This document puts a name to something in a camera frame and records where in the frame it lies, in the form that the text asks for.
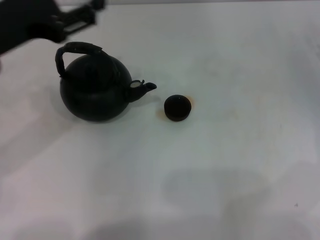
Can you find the black round teapot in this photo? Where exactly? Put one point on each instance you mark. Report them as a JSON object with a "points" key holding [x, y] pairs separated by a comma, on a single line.
{"points": [[95, 95]]}

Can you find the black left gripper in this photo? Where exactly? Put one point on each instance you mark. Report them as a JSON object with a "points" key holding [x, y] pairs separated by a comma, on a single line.
{"points": [[27, 22]]}

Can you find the small dark teacup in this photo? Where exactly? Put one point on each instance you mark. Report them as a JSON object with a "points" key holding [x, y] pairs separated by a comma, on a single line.
{"points": [[178, 108]]}

